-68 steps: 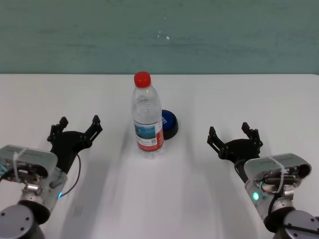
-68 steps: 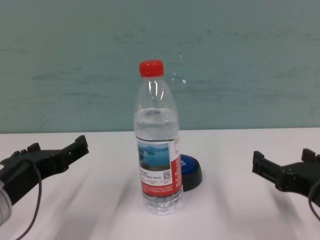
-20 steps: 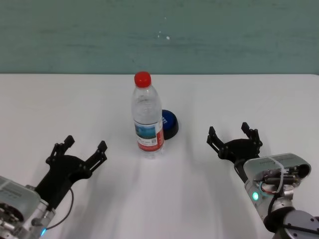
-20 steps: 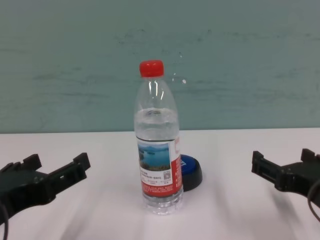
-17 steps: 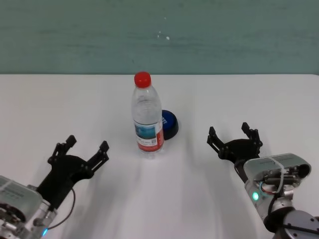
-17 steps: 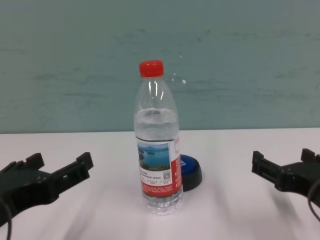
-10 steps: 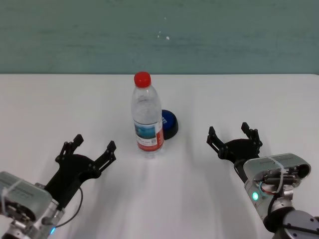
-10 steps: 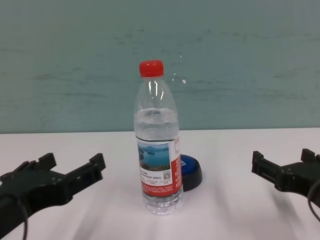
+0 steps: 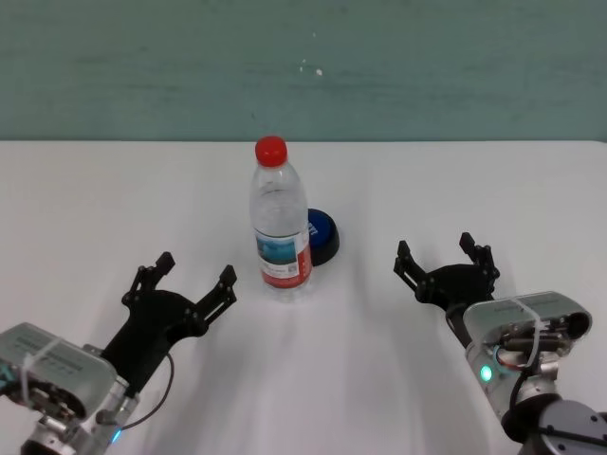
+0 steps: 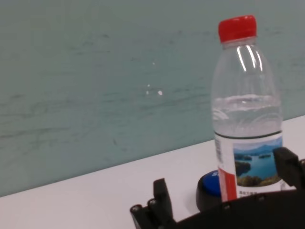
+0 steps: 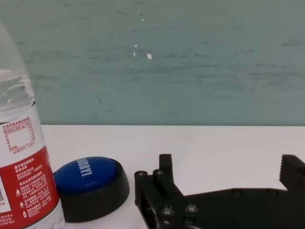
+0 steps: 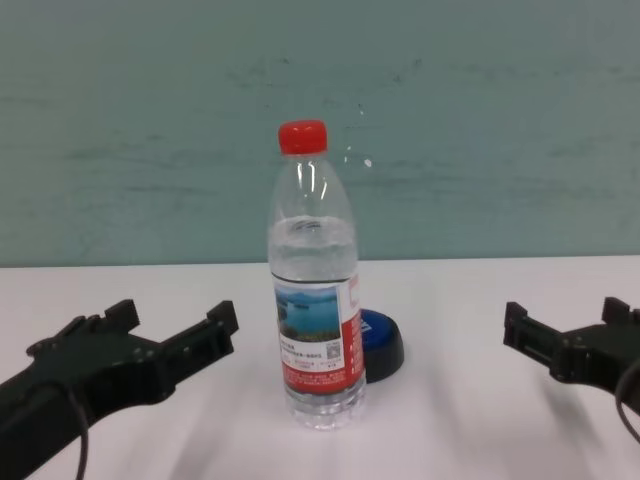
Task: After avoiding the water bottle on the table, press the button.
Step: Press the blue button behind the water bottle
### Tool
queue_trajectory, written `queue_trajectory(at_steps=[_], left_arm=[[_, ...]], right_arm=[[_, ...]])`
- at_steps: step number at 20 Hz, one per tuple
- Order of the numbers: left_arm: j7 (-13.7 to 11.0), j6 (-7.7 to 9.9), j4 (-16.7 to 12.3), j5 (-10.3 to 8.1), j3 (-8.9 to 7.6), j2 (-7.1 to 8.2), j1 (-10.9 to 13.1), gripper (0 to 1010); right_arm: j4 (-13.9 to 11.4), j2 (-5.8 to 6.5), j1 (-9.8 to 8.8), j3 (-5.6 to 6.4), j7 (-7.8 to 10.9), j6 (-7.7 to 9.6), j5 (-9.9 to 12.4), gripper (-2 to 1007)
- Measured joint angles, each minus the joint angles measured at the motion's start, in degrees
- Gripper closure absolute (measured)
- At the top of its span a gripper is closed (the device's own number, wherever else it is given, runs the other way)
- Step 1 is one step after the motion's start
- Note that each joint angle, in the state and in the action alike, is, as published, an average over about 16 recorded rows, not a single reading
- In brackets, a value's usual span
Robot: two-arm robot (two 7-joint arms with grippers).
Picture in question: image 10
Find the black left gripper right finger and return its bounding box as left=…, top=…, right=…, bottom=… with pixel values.
left=273, top=146, right=305, bottom=189

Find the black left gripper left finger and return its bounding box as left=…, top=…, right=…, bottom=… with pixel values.
left=129, top=177, right=178, bottom=229

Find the blue push button black base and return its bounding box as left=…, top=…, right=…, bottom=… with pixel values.
left=195, top=169, right=224, bottom=212

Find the clear water bottle red cap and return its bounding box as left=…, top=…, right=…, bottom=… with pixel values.
left=211, top=15, right=284, bottom=204

